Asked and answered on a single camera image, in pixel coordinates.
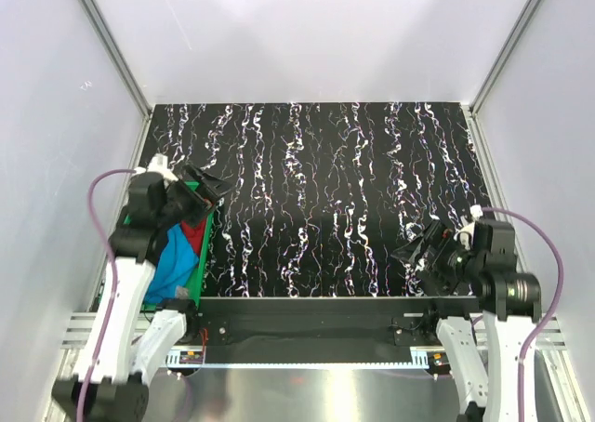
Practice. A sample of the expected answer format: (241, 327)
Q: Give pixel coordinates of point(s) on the aluminium corner post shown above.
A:
(514, 37)
(104, 33)

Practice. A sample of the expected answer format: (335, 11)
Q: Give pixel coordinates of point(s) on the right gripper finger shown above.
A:
(432, 237)
(412, 252)

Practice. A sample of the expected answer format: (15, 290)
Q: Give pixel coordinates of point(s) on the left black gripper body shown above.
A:
(174, 209)

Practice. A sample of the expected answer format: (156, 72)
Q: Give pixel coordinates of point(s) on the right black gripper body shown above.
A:
(447, 266)

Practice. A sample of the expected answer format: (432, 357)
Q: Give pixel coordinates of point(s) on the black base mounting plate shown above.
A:
(366, 331)

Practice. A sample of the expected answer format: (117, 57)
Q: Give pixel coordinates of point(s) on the green plastic bin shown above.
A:
(204, 250)

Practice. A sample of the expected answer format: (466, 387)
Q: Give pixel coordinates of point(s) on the blue t shirt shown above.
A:
(175, 267)

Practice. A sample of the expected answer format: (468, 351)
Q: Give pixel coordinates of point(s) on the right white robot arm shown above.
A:
(482, 255)

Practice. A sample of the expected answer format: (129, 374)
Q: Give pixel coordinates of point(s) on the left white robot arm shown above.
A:
(112, 375)

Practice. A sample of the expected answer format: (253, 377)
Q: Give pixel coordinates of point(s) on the right aluminium corner post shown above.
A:
(514, 37)

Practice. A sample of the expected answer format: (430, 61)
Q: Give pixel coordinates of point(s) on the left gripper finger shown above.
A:
(210, 188)
(193, 207)

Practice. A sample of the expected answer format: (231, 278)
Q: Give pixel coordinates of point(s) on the left aluminium corner post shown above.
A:
(104, 33)

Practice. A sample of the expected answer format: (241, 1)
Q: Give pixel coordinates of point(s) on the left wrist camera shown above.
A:
(158, 164)

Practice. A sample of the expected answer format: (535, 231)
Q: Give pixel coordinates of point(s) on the red t shirt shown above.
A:
(195, 235)

